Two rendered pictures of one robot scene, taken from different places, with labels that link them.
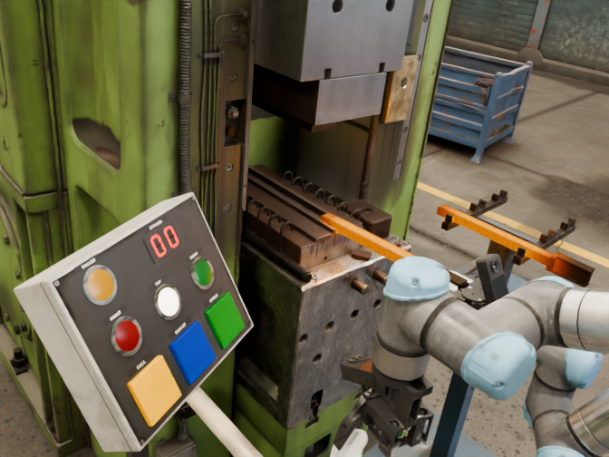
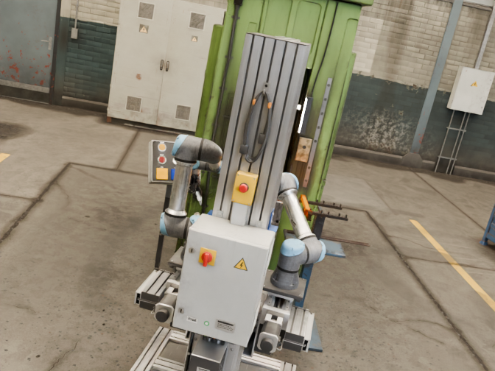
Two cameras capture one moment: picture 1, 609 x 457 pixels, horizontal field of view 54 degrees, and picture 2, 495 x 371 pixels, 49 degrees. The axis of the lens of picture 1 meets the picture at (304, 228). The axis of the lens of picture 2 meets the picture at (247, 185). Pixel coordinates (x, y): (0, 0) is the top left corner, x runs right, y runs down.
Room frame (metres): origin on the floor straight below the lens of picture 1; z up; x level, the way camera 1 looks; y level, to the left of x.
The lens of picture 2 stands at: (-1.48, -2.53, 2.10)
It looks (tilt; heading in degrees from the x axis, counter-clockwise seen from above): 17 degrees down; 42
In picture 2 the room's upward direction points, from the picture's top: 12 degrees clockwise
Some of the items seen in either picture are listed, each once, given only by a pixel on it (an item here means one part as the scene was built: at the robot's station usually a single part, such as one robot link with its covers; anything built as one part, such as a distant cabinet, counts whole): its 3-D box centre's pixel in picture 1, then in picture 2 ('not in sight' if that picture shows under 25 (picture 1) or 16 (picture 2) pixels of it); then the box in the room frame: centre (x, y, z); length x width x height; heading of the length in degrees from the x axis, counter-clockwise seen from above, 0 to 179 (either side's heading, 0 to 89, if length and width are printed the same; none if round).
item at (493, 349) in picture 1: (486, 344); (196, 162); (0.56, -0.23, 1.23); 0.11 x 0.11 x 0.08; 43
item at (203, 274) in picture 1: (202, 273); not in sight; (0.86, 0.17, 1.09); 0.05 x 0.03 x 0.04; 134
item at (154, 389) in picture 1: (153, 390); (161, 174); (0.66, 0.20, 1.01); 0.07 x 0.05 x 0.07; 159
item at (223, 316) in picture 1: (223, 320); not in sight; (0.84, 0.12, 1.01); 0.07 x 0.05 x 0.07; 159
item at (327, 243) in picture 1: (277, 210); not in sight; (1.40, 0.08, 0.96); 0.42 x 0.20 x 0.09; 44
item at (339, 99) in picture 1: (289, 73); not in sight; (1.40, 0.08, 1.32); 0.42 x 0.20 x 0.10; 44
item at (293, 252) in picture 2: not in sight; (292, 253); (0.64, -0.99, 0.98); 0.13 x 0.12 x 0.14; 171
